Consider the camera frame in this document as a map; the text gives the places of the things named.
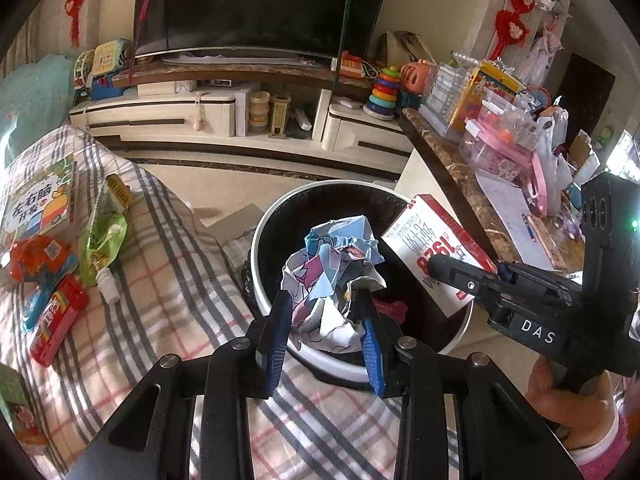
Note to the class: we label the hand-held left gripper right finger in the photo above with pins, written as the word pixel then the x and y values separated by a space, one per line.
pixel 372 360

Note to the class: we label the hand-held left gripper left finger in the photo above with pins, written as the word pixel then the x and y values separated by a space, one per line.
pixel 278 355

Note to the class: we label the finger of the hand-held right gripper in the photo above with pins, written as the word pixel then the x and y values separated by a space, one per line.
pixel 460 277
pixel 540 285

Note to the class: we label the white bin with black liner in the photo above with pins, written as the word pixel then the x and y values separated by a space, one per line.
pixel 325 367

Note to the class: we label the white red milk carton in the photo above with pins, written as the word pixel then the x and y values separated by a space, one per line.
pixel 425 240

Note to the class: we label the printed white paper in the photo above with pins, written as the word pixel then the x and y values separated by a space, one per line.
pixel 325 270

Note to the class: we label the person's right forearm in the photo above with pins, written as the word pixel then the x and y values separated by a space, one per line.
pixel 607 447

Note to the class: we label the person's right hand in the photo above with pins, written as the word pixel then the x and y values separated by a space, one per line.
pixel 560 410

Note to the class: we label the red flat wrapper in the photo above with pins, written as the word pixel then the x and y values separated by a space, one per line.
pixel 390 308

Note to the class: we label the blue pen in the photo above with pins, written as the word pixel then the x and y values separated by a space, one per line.
pixel 529 224

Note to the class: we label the white paper sheet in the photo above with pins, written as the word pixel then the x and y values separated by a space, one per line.
pixel 502 205

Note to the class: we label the marble counter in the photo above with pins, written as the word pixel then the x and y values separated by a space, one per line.
pixel 450 180

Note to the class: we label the pink lidded storage box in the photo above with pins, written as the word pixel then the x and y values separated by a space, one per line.
pixel 495 165

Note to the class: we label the plaid blanket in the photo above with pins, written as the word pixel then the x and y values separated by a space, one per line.
pixel 165 310

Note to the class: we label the white plastic bag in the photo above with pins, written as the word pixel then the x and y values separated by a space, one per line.
pixel 552 160

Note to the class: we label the clear storage box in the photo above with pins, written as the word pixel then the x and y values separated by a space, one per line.
pixel 505 122

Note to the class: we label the clear drawer organizer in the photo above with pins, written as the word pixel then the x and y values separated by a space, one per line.
pixel 445 100

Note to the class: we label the yellow boxed toy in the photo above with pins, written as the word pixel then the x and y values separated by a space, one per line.
pixel 492 82

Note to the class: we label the orange plastic toy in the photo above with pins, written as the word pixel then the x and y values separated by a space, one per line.
pixel 417 80

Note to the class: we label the green spouted pouch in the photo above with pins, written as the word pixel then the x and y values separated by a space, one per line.
pixel 102 240

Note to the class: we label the red flat packet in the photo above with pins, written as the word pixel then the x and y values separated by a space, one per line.
pixel 55 325

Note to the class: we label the hanging pink clothes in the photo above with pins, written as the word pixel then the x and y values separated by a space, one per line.
pixel 547 52

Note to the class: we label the brown bag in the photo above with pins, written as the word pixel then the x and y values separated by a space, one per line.
pixel 400 50

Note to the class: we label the wooden toy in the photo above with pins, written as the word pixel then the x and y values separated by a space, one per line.
pixel 279 117

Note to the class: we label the red toy telephone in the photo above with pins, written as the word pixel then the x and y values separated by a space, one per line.
pixel 352 65

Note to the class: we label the stacked yellow jars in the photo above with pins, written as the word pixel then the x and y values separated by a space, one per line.
pixel 259 112

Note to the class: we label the light blue wrapper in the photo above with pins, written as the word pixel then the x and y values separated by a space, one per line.
pixel 34 307

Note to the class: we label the orange snack bag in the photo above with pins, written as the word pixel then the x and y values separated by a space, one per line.
pixel 40 257

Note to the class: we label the white television cabinet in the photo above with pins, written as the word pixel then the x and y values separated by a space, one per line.
pixel 165 115

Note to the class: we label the green white carton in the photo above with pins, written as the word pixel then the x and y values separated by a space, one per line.
pixel 17 410

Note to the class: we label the red heart hanging decoration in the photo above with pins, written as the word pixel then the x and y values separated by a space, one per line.
pixel 512 15
pixel 76 5

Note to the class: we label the children's picture book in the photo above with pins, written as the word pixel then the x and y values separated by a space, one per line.
pixel 40 200

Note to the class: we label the blue toy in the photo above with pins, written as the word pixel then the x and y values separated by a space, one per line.
pixel 110 87

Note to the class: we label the black television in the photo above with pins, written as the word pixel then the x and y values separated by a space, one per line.
pixel 260 5

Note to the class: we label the pale green toy console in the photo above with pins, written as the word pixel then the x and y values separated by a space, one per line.
pixel 112 57

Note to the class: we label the white wheel toy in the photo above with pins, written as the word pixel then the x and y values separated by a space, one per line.
pixel 84 70

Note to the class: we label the teal floral dust cover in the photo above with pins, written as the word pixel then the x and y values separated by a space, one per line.
pixel 30 105

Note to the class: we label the pink rod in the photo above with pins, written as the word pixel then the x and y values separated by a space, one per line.
pixel 142 15

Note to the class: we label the white security camera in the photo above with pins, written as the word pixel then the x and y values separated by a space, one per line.
pixel 548 1

